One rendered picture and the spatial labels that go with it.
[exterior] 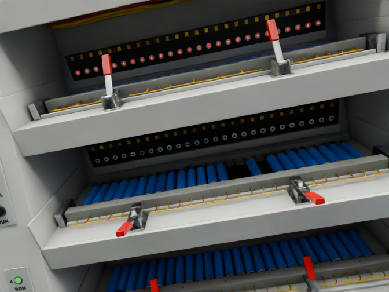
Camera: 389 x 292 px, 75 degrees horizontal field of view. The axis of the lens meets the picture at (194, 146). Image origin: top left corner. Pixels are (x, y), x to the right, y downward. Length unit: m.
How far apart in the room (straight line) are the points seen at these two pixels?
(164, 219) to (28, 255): 0.23
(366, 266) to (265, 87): 0.37
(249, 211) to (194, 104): 0.19
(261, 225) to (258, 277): 0.14
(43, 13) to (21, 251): 0.37
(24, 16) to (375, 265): 0.71
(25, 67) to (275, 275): 0.59
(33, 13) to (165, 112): 0.25
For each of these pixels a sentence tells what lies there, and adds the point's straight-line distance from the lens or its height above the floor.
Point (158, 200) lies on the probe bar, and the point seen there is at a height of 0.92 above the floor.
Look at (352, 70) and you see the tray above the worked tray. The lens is 0.44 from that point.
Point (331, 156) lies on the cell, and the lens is 0.53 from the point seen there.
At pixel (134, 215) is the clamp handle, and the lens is 0.44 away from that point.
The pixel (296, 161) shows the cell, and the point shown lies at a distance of 0.51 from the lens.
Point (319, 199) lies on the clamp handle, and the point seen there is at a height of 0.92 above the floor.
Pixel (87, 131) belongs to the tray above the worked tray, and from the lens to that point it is 0.43.
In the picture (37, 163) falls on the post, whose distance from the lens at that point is 0.52.
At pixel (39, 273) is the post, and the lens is 0.53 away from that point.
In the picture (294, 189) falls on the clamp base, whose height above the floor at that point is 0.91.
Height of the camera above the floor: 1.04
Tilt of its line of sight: 5 degrees down
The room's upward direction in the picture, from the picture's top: 11 degrees counter-clockwise
